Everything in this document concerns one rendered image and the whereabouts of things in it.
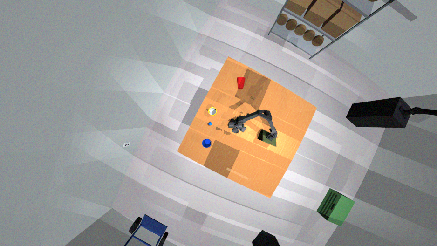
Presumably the yellow mug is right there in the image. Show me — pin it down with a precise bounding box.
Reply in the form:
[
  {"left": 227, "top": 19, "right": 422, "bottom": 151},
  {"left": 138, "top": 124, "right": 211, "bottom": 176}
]
[{"left": 208, "top": 107, "right": 217, "bottom": 116}]

